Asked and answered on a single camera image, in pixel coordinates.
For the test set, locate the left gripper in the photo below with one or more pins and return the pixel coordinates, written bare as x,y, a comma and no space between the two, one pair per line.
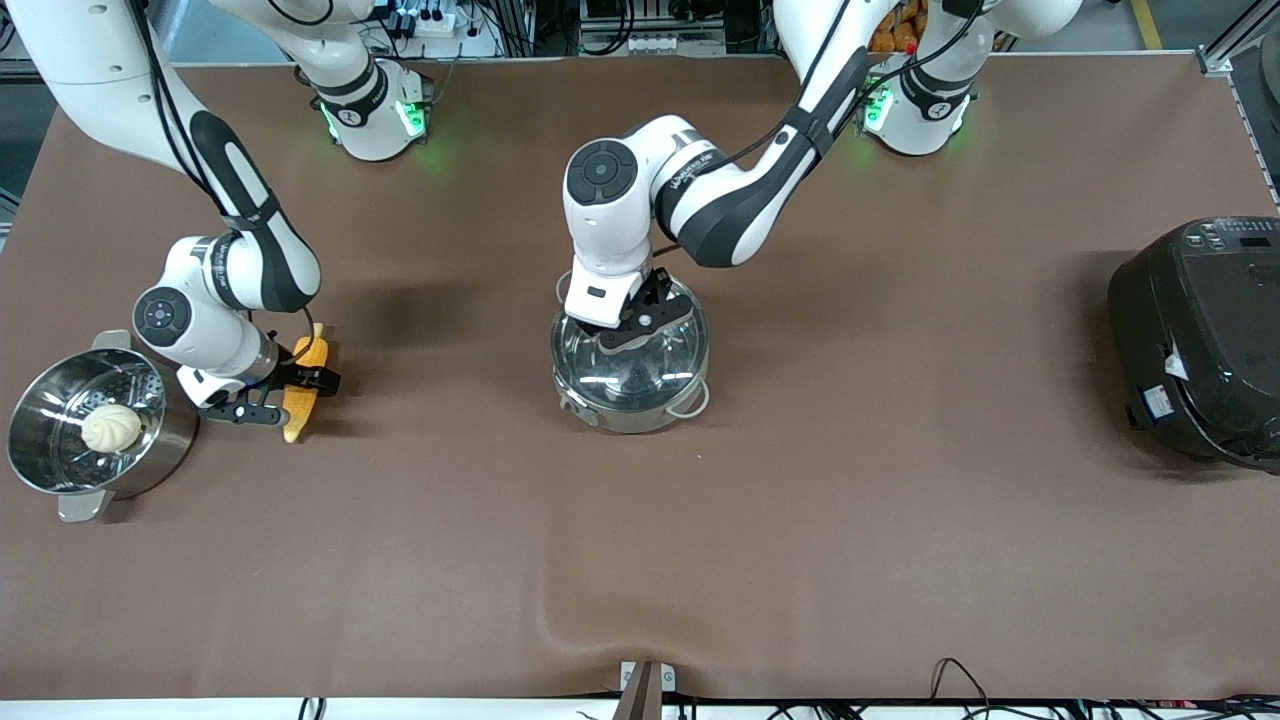
655,289

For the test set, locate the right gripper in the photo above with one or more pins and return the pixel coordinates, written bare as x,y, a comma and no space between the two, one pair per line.
290,371

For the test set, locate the yellow corn cob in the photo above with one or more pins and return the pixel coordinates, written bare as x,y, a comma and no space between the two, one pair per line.
300,412

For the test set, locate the glass lid with knob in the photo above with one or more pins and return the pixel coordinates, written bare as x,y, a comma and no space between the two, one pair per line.
600,372

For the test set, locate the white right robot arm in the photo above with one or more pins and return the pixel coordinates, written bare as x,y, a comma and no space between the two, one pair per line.
250,250

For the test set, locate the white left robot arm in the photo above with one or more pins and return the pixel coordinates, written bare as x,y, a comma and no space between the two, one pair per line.
740,210

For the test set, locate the pale green cooking pot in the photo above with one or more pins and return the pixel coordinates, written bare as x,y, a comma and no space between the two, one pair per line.
640,418

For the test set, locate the stainless steel steamer pot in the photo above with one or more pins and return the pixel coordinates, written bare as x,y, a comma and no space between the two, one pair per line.
60,440

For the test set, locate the white steamed bun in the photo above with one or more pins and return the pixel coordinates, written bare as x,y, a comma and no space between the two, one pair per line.
112,428

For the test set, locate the white power strip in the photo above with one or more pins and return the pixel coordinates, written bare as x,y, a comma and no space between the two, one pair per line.
432,22

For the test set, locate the orange snack packages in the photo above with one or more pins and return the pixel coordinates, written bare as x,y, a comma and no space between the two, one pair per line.
895,28

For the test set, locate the dark grey rice cooker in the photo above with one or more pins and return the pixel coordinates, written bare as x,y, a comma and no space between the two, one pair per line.
1200,340

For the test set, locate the metal table clamp bracket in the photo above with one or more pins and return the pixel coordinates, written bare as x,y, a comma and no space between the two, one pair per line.
646,685

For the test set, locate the aluminium frame profile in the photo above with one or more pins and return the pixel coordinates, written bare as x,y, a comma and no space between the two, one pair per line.
1235,45

